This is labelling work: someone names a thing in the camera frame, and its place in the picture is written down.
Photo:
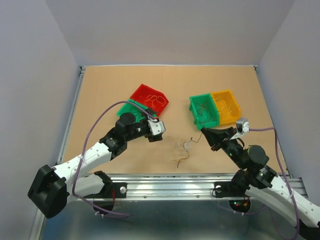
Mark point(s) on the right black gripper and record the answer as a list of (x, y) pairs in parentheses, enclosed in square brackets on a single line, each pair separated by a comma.
[(214, 136)]

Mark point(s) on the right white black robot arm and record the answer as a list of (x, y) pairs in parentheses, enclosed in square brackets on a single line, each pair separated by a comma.
[(257, 180)]

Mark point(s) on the red plastic bin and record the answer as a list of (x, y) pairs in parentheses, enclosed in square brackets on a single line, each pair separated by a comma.
[(150, 98)]

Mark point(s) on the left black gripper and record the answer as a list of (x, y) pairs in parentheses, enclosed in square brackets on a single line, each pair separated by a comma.
[(157, 137)]

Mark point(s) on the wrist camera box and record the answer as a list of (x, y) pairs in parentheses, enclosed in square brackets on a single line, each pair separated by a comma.
[(156, 127), (242, 127)]

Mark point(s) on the green plastic bin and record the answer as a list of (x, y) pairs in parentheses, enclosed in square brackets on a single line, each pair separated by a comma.
[(129, 108), (204, 111)]

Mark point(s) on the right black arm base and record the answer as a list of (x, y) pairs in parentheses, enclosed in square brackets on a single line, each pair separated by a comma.
[(236, 187)]

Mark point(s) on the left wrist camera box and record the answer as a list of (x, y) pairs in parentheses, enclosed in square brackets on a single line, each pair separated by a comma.
[(156, 127)]

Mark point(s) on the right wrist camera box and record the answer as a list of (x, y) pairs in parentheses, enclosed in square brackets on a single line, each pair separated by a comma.
[(242, 127)]

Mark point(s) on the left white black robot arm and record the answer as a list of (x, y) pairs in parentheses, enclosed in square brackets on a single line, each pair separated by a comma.
[(54, 187)]

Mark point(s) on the yellow plastic bin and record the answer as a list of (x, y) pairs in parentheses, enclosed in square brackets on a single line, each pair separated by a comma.
[(228, 108)]

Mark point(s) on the aluminium frame rail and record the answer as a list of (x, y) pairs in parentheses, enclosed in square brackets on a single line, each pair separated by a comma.
[(169, 182)]

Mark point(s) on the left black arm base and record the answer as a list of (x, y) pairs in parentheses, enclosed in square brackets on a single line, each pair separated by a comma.
[(100, 186)]

